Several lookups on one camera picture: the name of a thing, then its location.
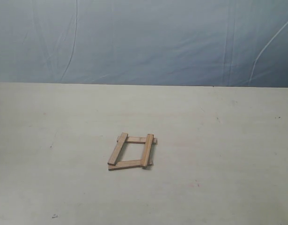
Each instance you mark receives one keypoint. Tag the wooden stick with holes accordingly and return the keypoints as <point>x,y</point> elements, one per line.
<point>137,140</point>

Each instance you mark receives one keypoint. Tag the grey fabric backdrop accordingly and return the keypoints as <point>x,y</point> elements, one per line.
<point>145,42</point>

